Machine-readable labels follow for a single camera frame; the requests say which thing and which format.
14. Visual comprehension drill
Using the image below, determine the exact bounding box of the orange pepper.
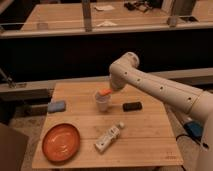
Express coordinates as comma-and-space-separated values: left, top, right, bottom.
99, 89, 112, 96

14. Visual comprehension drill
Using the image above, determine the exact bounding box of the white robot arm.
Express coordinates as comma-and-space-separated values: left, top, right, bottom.
109, 52, 213, 171

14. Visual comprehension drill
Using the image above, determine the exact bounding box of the white ceramic cup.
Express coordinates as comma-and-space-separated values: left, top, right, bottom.
95, 92, 110, 112

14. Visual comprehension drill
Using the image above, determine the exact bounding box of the black rectangular block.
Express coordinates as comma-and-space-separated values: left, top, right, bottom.
122, 102, 142, 112

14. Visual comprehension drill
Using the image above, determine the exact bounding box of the white plastic bottle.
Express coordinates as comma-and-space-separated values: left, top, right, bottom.
94, 122, 125, 153

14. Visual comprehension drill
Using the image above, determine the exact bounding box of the blue sponge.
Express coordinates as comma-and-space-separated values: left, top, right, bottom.
47, 101, 66, 113

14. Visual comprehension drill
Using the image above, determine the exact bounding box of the wooden background table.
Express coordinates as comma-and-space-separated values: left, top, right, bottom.
19, 1, 188, 33

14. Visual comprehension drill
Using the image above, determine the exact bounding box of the orange plate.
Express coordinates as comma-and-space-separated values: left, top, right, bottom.
42, 123, 80, 163

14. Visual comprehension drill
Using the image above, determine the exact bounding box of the white paper sheet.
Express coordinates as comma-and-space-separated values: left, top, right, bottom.
94, 5, 115, 11

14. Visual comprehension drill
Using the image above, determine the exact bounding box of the dark tool pile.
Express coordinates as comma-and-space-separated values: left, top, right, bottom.
124, 0, 154, 13

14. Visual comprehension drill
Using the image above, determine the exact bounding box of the metal post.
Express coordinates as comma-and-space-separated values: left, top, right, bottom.
82, 0, 92, 32

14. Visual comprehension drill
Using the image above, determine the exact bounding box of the blue cable connector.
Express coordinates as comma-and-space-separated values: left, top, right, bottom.
184, 121, 203, 141

